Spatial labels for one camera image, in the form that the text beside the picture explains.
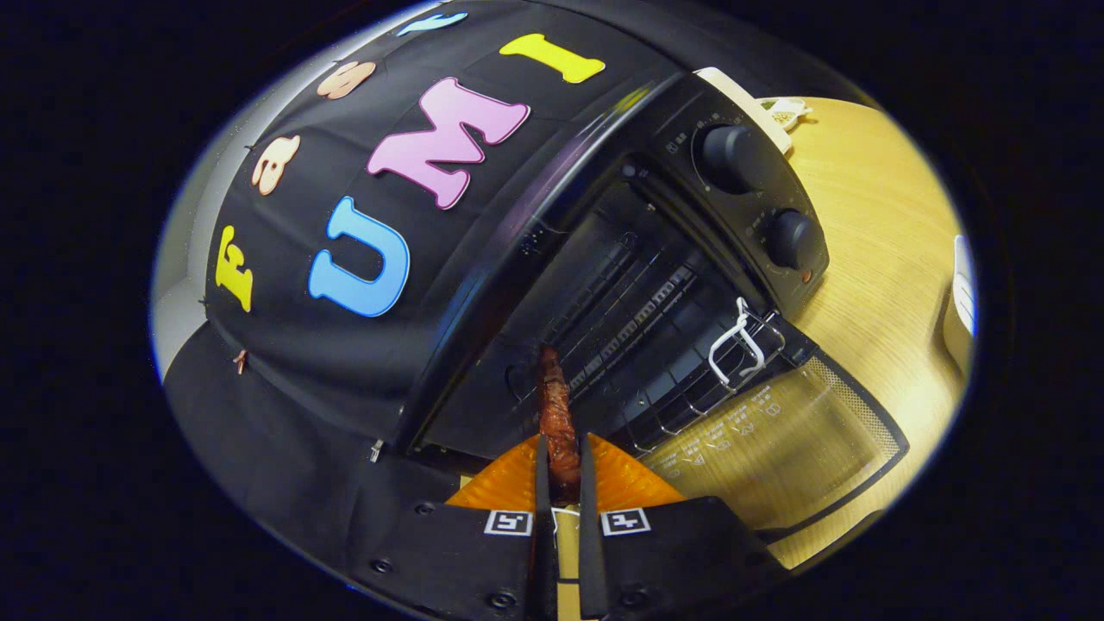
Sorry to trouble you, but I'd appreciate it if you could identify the oven wire rack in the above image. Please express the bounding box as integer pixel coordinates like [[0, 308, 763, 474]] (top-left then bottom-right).
[[552, 241, 787, 436]]

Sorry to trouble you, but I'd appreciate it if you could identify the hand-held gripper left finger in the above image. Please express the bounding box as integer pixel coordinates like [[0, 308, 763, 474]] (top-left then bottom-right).
[[345, 431, 557, 621]]

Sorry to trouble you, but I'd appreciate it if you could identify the white food tray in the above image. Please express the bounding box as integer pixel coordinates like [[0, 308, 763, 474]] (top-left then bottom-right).
[[940, 235, 977, 380]]

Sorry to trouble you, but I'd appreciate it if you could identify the small white dish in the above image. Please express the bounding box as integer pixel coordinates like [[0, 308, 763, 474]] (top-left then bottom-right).
[[759, 97, 813, 132]]

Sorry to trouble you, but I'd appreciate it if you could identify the red meat slice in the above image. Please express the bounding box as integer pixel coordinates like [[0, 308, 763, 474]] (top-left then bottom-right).
[[536, 345, 583, 505]]

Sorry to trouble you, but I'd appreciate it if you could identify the black toaster oven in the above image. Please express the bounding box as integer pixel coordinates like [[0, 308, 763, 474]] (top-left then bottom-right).
[[392, 69, 911, 544]]

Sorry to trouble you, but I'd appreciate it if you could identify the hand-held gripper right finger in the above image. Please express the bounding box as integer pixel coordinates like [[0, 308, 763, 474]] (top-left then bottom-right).
[[578, 433, 790, 621]]

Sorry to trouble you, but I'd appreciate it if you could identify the white pop-up toaster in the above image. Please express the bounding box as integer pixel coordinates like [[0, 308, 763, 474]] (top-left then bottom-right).
[[694, 66, 793, 156]]

